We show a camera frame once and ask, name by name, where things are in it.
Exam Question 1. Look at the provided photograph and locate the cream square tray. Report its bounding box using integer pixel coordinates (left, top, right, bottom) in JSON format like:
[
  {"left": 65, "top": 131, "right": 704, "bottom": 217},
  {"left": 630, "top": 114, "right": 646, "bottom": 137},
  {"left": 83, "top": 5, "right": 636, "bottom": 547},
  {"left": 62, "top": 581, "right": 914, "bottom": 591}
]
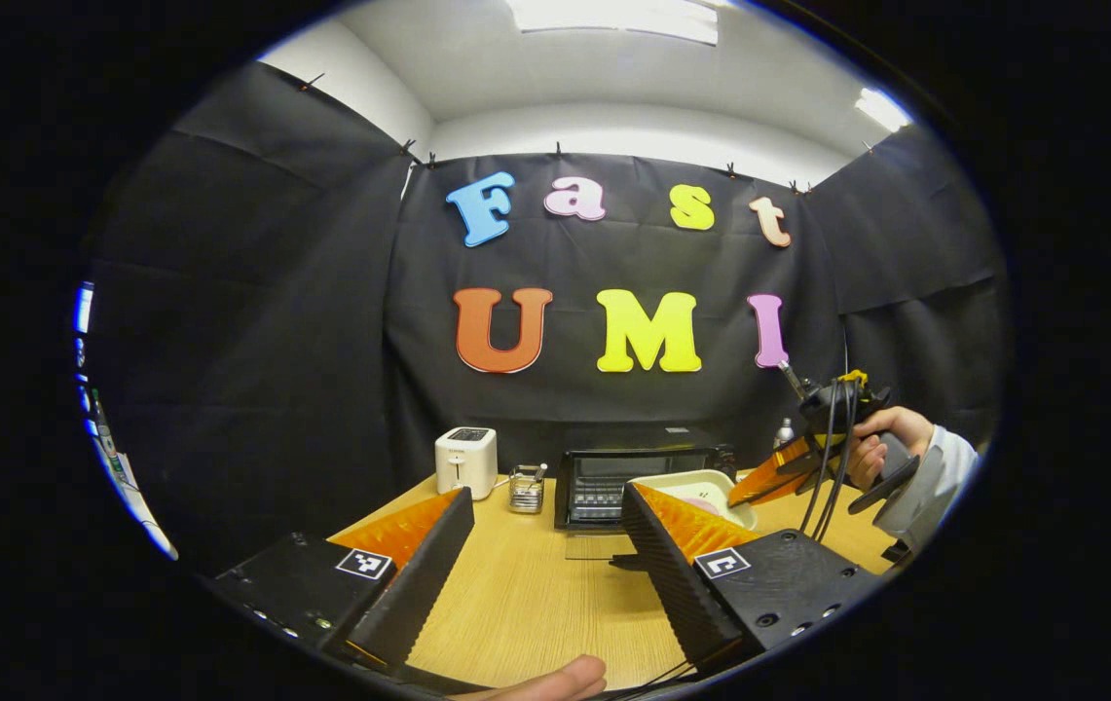
[{"left": 631, "top": 469, "right": 760, "bottom": 532}]

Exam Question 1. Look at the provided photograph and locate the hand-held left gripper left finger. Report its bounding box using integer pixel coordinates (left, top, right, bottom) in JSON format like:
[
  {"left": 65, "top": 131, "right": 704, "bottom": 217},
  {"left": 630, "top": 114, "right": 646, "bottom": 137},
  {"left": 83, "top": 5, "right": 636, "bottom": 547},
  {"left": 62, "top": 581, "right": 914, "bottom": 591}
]
[{"left": 204, "top": 487, "right": 476, "bottom": 673}]

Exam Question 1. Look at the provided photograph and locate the large ceiling light panel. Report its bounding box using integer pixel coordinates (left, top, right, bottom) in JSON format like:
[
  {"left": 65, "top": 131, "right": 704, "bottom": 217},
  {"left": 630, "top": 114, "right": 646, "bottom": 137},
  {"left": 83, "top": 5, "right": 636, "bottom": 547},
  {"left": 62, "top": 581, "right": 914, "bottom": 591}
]
[{"left": 506, "top": 0, "right": 720, "bottom": 47}]

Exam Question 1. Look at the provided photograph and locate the small ceiling light panel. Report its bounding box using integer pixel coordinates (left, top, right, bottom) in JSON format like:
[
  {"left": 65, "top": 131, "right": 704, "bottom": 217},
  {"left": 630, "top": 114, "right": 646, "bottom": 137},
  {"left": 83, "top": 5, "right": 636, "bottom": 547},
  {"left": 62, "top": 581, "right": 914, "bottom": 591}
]
[{"left": 855, "top": 86, "right": 912, "bottom": 133}]

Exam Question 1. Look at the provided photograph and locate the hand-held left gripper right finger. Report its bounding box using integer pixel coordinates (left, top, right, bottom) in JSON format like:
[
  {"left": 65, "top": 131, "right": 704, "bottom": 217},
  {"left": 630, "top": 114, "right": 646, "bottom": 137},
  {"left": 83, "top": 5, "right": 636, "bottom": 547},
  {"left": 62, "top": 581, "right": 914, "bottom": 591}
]
[{"left": 621, "top": 482, "right": 882, "bottom": 673}]

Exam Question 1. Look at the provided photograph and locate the wire basket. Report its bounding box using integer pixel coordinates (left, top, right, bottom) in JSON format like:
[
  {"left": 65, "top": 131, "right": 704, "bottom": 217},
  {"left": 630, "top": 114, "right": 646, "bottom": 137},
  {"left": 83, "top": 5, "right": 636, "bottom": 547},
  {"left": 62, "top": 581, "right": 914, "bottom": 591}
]
[{"left": 508, "top": 463, "right": 548, "bottom": 515}]

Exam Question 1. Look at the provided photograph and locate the black electric oven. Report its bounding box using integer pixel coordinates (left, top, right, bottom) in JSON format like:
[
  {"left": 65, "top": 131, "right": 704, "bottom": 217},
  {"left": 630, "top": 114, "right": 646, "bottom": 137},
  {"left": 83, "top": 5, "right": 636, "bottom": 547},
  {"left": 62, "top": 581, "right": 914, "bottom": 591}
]
[{"left": 555, "top": 425, "right": 739, "bottom": 569}]

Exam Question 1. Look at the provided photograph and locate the black backdrop cloth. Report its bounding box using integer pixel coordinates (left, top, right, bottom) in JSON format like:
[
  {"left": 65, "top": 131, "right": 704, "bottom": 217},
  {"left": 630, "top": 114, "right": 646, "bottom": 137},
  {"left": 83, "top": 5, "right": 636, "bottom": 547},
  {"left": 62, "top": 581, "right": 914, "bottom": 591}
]
[{"left": 88, "top": 60, "right": 1009, "bottom": 575}]

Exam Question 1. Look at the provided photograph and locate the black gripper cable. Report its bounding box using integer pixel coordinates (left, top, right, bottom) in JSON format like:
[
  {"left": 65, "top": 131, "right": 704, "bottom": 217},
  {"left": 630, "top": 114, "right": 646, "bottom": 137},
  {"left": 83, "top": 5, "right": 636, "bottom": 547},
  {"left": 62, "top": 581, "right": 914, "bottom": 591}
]
[{"left": 798, "top": 380, "right": 860, "bottom": 542}]

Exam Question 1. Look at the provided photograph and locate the white toaster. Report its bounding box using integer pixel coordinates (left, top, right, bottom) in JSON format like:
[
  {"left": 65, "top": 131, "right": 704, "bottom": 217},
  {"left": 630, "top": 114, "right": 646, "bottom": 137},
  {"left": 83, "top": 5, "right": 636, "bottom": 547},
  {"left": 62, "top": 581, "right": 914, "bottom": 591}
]
[{"left": 434, "top": 426, "right": 499, "bottom": 501}]

